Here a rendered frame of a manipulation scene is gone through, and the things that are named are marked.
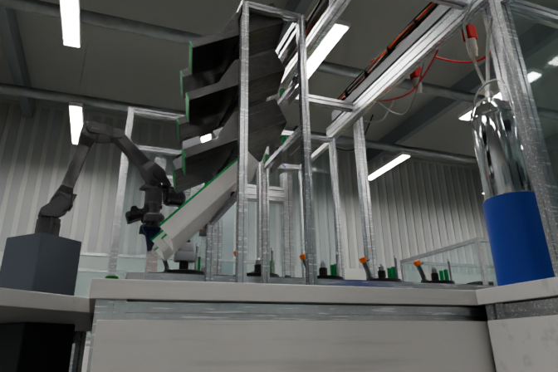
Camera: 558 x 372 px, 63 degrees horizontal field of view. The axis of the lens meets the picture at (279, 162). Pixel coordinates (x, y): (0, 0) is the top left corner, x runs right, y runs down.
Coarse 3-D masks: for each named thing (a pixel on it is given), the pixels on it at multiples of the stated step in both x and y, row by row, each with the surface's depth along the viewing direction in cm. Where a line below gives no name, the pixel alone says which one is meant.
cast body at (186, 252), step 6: (186, 246) 149; (192, 246) 150; (174, 252) 150; (180, 252) 147; (186, 252) 148; (192, 252) 149; (174, 258) 148; (180, 258) 147; (186, 258) 147; (192, 258) 148
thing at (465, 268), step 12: (444, 252) 622; (456, 252) 602; (468, 252) 581; (408, 264) 693; (432, 264) 643; (444, 264) 619; (456, 264) 599; (468, 264) 579; (492, 264) 564; (408, 276) 690; (420, 276) 663; (456, 276) 597; (468, 276) 576; (480, 276) 559; (492, 276) 558
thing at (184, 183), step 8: (256, 152) 134; (264, 152) 138; (216, 168) 131; (176, 176) 124; (184, 176) 125; (192, 176) 128; (200, 176) 131; (208, 176) 135; (176, 184) 128; (184, 184) 132; (192, 184) 135; (176, 192) 134
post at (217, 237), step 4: (220, 220) 177; (220, 224) 176; (220, 228) 176; (216, 232) 174; (220, 232) 175; (216, 236) 174; (220, 236) 175; (216, 240) 173; (220, 240) 174; (216, 244) 173; (220, 244) 173; (216, 248) 172; (220, 248) 173; (216, 252) 172; (220, 252) 172; (216, 256) 171; (220, 256) 172; (216, 260) 171; (220, 260) 171; (216, 264) 171; (220, 264) 171; (216, 268) 170; (220, 268) 170; (216, 272) 170; (220, 272) 170
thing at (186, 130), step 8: (248, 104) 138; (256, 104) 140; (224, 112) 135; (232, 112) 138; (176, 120) 131; (184, 120) 131; (200, 120) 133; (208, 120) 136; (216, 120) 138; (184, 128) 133; (192, 128) 135; (200, 128) 138; (208, 128) 140; (184, 136) 138; (200, 136) 143
